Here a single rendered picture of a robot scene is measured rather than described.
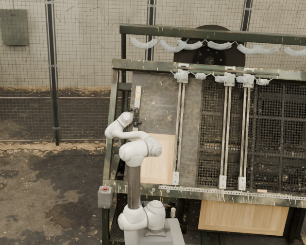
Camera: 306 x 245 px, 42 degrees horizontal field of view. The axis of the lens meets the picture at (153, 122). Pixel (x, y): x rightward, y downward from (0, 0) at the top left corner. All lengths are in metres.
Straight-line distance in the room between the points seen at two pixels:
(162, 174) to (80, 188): 1.77
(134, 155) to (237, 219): 1.82
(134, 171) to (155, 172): 0.94
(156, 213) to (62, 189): 2.39
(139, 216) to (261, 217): 1.65
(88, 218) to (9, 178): 1.42
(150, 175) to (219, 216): 0.91
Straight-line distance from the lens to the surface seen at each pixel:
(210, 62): 4.46
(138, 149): 2.91
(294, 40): 4.52
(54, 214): 5.00
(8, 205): 5.26
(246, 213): 4.35
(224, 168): 3.93
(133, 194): 3.09
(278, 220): 4.47
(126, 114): 3.40
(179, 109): 3.93
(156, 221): 3.28
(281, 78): 4.08
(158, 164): 3.91
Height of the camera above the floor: 3.06
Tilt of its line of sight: 25 degrees down
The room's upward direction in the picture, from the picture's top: 3 degrees clockwise
